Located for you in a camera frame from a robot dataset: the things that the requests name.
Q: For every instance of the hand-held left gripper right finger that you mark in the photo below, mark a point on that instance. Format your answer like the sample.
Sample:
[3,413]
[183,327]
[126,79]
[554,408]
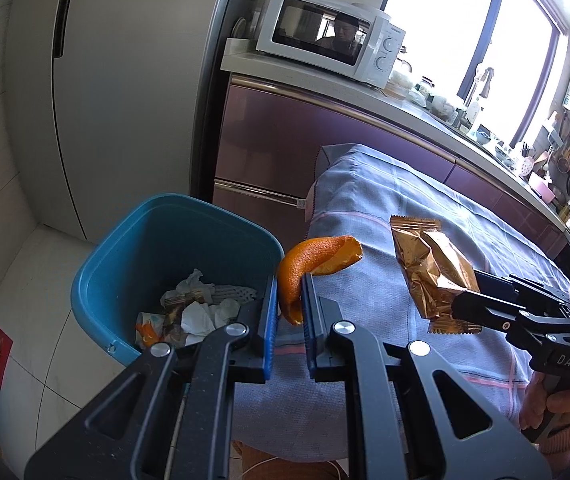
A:
[310,340]

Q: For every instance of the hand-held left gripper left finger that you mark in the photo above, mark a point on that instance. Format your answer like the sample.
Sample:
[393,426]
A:
[269,340]

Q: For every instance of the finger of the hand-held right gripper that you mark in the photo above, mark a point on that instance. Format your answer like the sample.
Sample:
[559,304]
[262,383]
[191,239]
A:
[525,292]
[490,312]

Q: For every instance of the white tissue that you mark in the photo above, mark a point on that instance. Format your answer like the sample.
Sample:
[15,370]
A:
[200,317]

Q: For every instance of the large orange peel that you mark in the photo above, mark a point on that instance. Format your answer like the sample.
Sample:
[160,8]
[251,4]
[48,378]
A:
[305,260]

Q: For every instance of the wide gold wrapper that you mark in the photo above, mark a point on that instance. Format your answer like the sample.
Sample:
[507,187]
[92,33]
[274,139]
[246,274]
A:
[425,265]

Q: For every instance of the small orange peel piece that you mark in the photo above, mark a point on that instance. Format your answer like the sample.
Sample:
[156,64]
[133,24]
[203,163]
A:
[146,335]

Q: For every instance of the dotted paper cup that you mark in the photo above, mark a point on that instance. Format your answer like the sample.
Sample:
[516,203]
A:
[147,319]

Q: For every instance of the blue plastic bin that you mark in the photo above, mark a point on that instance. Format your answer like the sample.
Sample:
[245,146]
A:
[165,240]

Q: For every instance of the pink bowl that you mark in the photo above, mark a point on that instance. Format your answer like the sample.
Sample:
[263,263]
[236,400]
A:
[541,186]

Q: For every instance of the dotted white utensil holder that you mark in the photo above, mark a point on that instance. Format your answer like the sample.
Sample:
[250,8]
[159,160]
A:
[525,166]

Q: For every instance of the blue patterned bowl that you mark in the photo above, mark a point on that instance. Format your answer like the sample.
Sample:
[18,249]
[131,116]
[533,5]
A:
[482,136]
[503,152]

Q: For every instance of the blue checked tablecloth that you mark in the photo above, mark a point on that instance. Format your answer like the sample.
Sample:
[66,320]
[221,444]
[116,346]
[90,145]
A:
[375,210]

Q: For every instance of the white dish soap bottle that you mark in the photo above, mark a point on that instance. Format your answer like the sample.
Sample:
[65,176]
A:
[473,112]

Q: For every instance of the purple base cabinets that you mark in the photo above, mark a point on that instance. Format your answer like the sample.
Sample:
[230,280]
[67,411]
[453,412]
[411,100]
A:
[265,140]

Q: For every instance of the clear food container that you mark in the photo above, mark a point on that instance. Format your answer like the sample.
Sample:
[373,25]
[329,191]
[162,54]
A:
[442,107]

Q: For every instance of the metal sink faucet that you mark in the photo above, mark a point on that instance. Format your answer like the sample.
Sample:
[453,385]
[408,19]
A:
[482,87]

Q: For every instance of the glass jar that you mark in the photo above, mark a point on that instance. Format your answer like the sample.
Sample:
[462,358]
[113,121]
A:
[426,86]

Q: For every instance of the glass kettle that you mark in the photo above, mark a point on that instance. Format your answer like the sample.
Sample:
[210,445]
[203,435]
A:
[399,77]

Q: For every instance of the dark framed kitchen window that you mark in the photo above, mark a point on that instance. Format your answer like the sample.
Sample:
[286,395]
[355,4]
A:
[440,35]

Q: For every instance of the grey refrigerator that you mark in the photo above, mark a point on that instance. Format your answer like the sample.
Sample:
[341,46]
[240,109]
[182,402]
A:
[140,85]

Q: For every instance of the white microwave oven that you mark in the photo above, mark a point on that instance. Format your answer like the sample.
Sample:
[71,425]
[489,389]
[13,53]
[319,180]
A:
[315,30]

